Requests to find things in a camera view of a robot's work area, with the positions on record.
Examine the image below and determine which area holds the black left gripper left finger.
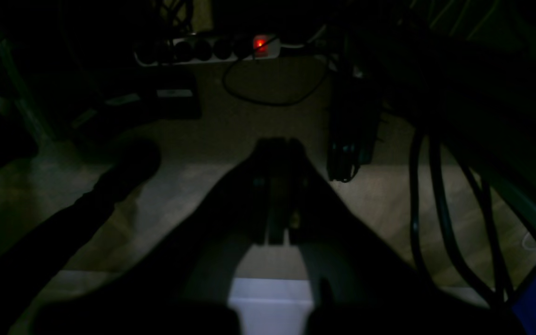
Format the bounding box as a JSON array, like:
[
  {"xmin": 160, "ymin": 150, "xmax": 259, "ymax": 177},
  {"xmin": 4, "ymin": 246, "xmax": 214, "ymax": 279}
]
[{"xmin": 35, "ymin": 139, "xmax": 277, "ymax": 335}]

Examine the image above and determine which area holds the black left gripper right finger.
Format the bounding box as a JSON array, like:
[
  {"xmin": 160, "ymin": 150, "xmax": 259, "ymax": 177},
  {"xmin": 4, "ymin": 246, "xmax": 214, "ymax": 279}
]
[{"xmin": 278, "ymin": 139, "xmax": 524, "ymax": 335}]

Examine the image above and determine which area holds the dark robot arm link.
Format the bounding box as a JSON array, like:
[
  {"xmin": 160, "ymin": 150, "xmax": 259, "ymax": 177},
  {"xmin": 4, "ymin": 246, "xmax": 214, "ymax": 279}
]
[{"xmin": 0, "ymin": 139, "xmax": 162, "ymax": 335}]

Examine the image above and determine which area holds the white power strip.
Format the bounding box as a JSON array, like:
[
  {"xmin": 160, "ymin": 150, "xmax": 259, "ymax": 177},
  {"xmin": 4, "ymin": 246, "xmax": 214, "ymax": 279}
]
[{"xmin": 133, "ymin": 34, "xmax": 283, "ymax": 67}]

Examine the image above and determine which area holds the black hanging cable bundle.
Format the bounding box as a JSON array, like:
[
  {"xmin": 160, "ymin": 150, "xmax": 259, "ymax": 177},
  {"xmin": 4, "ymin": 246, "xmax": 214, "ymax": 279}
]
[{"xmin": 408, "ymin": 130, "xmax": 536, "ymax": 308}]

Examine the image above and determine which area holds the black cable loop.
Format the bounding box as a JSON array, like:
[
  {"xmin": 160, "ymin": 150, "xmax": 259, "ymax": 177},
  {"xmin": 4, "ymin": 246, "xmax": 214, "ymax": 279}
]
[{"xmin": 222, "ymin": 39, "xmax": 330, "ymax": 107}]

